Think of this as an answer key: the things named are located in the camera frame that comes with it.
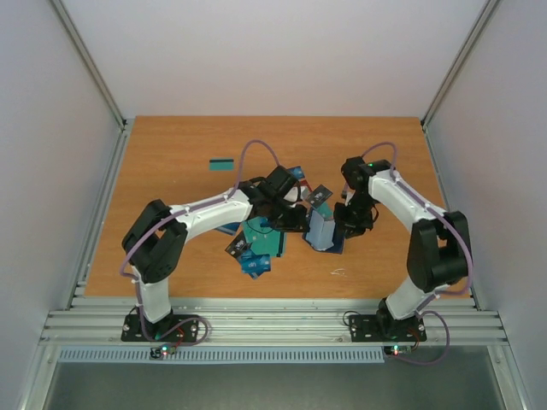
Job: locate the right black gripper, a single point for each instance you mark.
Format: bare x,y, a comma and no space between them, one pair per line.
350,219

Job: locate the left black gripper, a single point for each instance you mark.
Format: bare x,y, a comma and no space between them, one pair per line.
295,225

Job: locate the navy blue card holder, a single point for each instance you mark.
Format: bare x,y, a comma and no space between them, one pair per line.
322,235

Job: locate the blue card bottom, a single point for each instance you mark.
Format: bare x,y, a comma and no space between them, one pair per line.
255,265

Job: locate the blue card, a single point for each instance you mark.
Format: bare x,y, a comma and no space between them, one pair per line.
297,172
230,228
255,265

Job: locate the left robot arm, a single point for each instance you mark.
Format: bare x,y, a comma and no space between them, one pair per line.
156,239

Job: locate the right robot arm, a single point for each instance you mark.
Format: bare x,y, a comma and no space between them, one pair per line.
439,254

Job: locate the green card right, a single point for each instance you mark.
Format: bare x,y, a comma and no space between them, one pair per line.
325,211

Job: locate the black card right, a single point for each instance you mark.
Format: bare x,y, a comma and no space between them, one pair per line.
318,196

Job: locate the black card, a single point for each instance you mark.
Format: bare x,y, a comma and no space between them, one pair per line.
238,246
318,196

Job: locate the green card with stripe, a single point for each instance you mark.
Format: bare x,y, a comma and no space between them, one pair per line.
269,242

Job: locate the green card centre left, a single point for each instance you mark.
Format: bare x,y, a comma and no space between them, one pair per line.
255,229

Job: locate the blue card top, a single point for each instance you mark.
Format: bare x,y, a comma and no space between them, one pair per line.
297,172

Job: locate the black card lower left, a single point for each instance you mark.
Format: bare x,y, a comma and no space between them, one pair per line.
238,246

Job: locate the blue card left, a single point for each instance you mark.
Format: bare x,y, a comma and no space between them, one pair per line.
230,228

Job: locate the lone green card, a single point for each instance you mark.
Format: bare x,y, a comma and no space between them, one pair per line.
221,164

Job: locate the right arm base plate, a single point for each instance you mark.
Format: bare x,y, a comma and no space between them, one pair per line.
367,328

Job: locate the grey slotted cable duct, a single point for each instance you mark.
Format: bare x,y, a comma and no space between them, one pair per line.
224,355

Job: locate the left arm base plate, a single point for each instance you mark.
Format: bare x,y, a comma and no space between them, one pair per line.
173,328

